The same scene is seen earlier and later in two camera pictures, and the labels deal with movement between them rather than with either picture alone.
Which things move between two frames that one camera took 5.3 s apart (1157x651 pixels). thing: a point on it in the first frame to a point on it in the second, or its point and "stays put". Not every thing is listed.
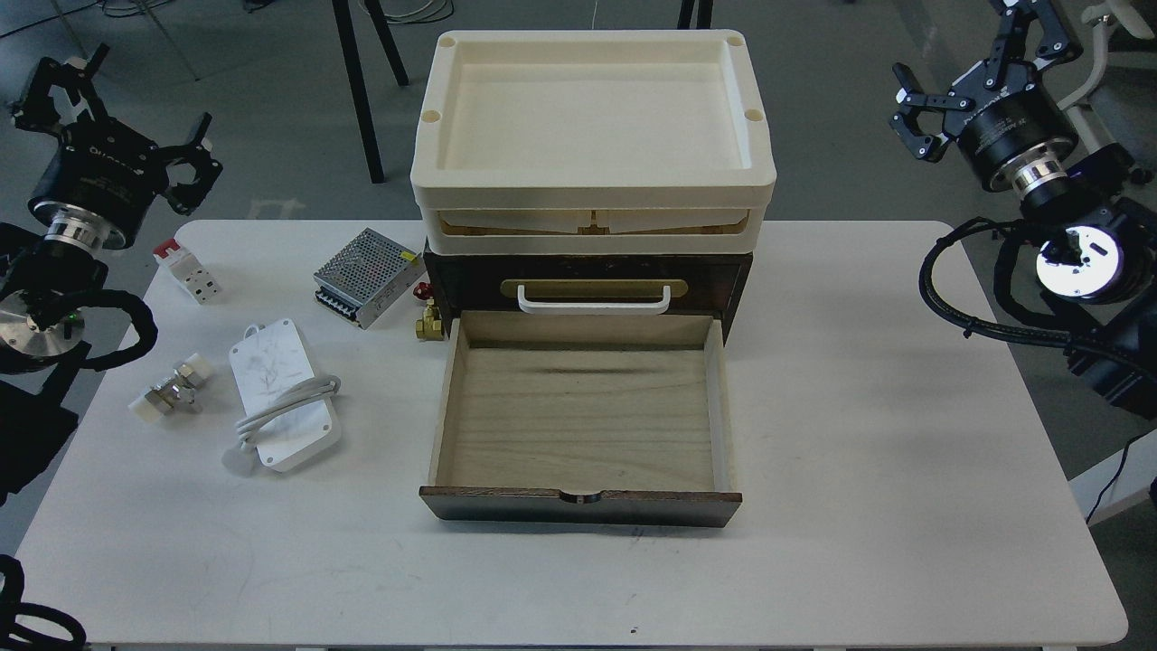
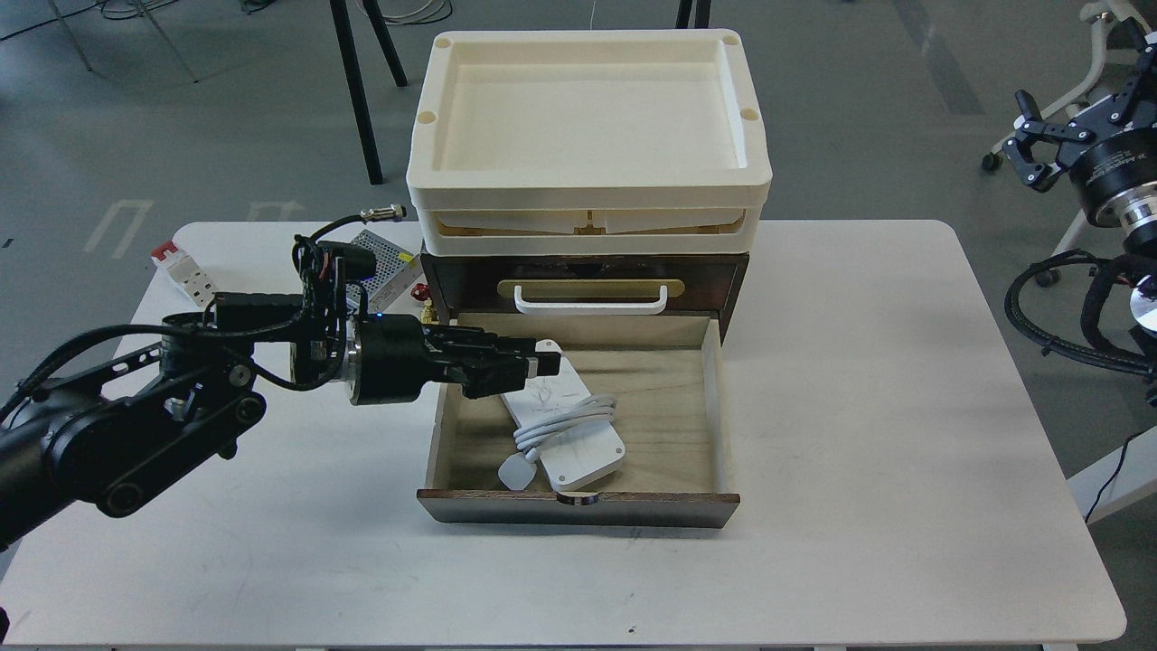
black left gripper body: [101, 178] to [390, 359]
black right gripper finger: [929, 146] to [1029, 126]
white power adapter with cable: [287, 413] to [569, 432]
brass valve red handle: [430, 326] stays put
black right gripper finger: [1011, 43] to [1140, 89]
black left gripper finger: [186, 199] to [484, 376]
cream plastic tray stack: [593, 142] stays put
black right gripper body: [1018, 112] to [1116, 156]
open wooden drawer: [576, 418] stays put
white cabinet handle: [594, 307] stays put
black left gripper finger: [39, 109] to [475, 340]
